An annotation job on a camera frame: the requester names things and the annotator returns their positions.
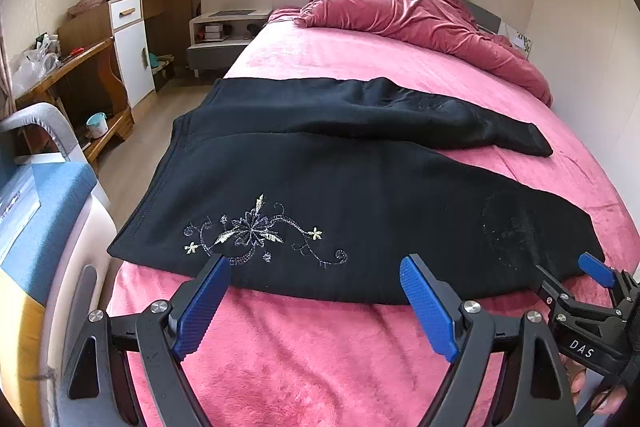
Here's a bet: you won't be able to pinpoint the small teal white pot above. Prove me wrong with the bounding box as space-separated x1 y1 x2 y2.
86 113 108 140

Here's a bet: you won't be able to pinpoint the wooden desk with white cabinet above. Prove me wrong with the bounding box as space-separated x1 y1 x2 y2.
16 0 191 166

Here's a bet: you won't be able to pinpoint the white bedside table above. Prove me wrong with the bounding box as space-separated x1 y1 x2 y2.
186 9 271 77

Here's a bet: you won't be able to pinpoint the blue cushioned armchair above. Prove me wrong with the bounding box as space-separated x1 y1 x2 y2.
1 103 116 426

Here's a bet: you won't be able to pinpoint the white plastic bag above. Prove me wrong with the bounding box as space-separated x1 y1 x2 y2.
11 32 61 98

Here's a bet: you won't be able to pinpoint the pink bed sheet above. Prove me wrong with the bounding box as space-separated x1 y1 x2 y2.
106 5 640 427

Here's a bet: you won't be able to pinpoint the crumpled dark pink duvet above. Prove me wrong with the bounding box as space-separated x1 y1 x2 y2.
295 0 552 105

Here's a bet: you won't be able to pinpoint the clear plastic document sleeve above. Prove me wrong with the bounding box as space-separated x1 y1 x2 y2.
0 164 41 261

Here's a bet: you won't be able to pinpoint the right hand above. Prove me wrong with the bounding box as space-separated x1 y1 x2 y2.
560 355 627 415

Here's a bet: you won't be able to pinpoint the black embroidered pants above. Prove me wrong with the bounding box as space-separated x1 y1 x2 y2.
108 78 603 305

